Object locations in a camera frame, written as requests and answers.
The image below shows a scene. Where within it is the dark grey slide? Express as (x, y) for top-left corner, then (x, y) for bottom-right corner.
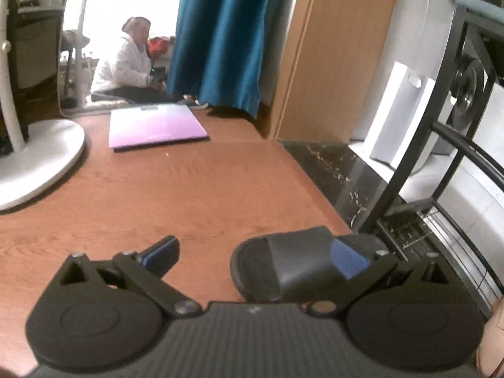
(230, 226), (390, 303)

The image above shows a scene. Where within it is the beige cross-strap mule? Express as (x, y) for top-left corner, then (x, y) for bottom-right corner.
(476, 298), (504, 377)

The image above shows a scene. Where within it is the pink bathroom scale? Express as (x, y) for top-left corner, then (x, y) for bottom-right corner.
(108, 103), (209, 151)

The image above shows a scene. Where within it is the white fan base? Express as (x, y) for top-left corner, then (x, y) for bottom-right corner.
(1, 0), (85, 212)

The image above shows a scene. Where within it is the white air purifier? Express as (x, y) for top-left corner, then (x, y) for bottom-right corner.
(364, 61), (435, 170)

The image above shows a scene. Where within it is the seated person in white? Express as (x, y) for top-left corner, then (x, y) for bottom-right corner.
(90, 17), (173, 104)

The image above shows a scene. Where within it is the black metal shoe rack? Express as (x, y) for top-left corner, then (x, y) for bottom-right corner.
(353, 0), (503, 318)

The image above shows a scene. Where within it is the wooden cabinet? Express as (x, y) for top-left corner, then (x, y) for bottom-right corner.
(256, 0), (396, 142)

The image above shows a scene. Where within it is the teal curtain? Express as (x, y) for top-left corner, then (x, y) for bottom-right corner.
(167, 0), (284, 118)

